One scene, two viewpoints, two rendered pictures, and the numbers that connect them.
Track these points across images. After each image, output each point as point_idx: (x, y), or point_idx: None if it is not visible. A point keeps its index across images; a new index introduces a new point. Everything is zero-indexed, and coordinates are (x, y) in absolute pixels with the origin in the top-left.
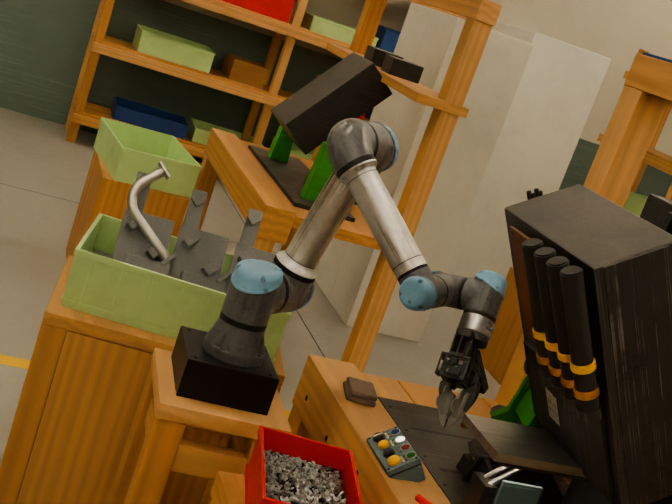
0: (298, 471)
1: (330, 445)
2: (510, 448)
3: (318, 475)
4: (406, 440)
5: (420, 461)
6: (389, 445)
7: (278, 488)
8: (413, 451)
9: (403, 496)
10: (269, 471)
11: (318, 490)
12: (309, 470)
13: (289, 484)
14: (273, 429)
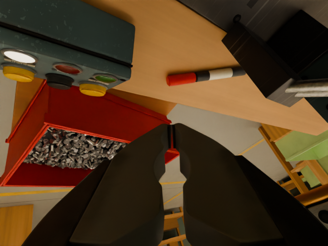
0: (73, 152)
1: (34, 142)
2: None
3: (78, 138)
4: (38, 55)
5: (131, 72)
6: (30, 69)
7: (97, 163)
8: (98, 72)
9: (153, 89)
10: (74, 168)
11: (108, 146)
12: (73, 147)
13: (96, 160)
14: (6, 179)
